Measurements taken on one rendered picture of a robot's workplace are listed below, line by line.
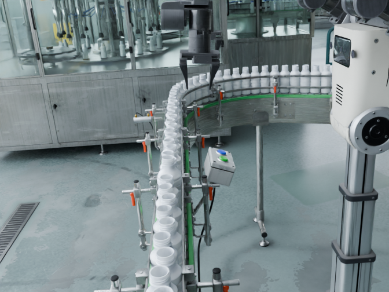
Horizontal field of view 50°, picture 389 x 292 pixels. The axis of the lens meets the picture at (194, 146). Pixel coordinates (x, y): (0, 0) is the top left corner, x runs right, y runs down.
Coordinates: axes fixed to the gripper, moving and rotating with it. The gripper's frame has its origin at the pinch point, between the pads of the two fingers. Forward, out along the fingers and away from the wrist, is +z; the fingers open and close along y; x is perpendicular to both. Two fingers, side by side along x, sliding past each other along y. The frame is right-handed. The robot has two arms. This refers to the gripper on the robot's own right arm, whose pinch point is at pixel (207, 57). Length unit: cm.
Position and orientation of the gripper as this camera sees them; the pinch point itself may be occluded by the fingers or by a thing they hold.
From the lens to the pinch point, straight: 156.8
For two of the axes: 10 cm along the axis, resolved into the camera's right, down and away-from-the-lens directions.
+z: 0.6, 9.3, 3.6
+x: 0.3, 3.6, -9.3
